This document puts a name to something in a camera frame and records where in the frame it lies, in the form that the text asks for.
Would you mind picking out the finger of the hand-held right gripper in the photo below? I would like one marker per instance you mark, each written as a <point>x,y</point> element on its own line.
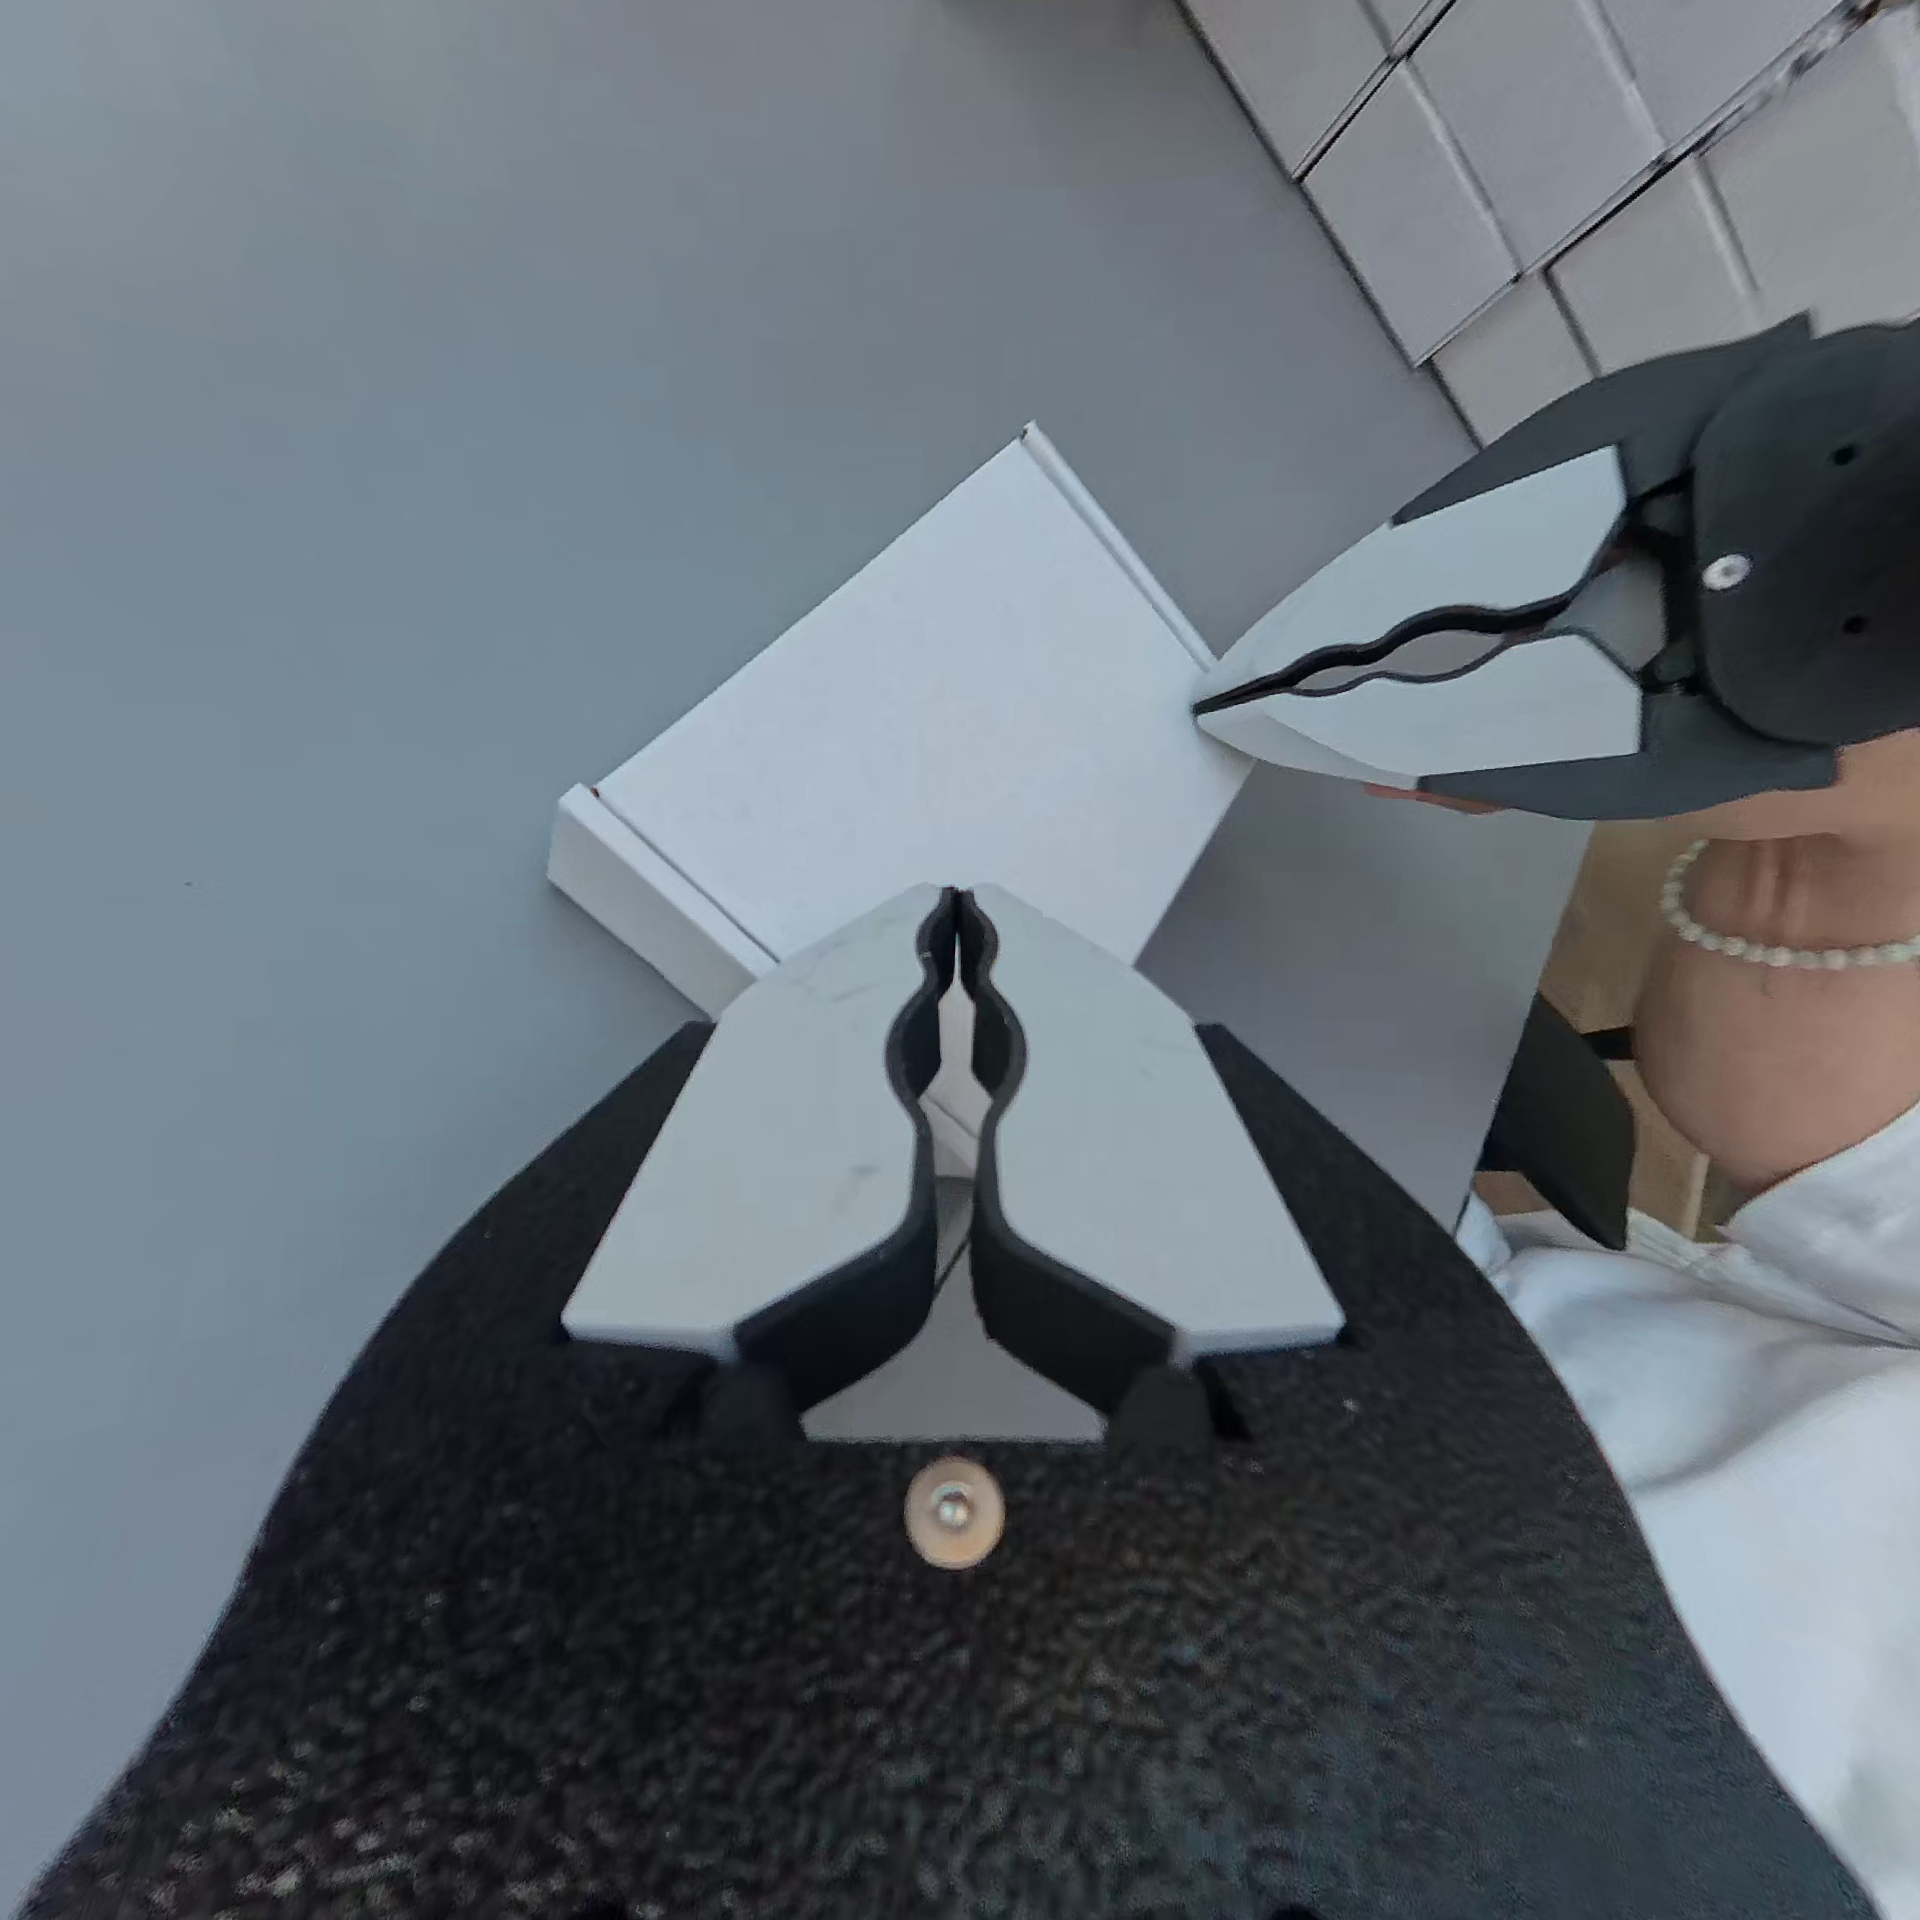
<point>1471,557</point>
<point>1501,722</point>

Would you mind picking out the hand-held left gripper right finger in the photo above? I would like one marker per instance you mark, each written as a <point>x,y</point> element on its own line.
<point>1155,1156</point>

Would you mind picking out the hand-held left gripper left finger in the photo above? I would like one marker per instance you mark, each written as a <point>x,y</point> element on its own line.
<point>750,1156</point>

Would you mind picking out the white cardboard box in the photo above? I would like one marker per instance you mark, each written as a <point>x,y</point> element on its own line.
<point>931,706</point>

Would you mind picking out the person's right forearm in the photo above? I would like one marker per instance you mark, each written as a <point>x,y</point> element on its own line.
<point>1770,1050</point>

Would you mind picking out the person's right hand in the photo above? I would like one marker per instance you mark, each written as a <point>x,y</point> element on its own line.
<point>1829,855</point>

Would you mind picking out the wood and black chair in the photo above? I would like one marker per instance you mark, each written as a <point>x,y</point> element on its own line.
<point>1560,1126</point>

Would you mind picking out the stack of white boxes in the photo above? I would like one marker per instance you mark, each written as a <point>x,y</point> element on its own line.
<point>1501,149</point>

